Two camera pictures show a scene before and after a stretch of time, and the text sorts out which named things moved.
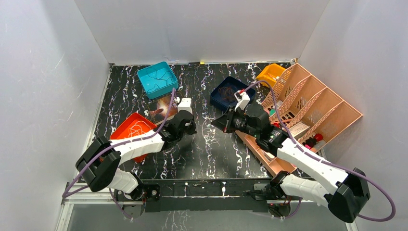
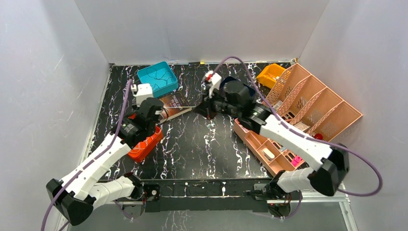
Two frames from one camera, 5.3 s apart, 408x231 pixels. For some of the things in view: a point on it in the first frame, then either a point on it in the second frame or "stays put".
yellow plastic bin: [271, 73] stays put
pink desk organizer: [313, 113] stays put
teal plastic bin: [158, 80] stays put
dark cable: [160, 78] stays put
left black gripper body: [188, 124] to [154, 104]
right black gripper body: [236, 121] to [214, 106]
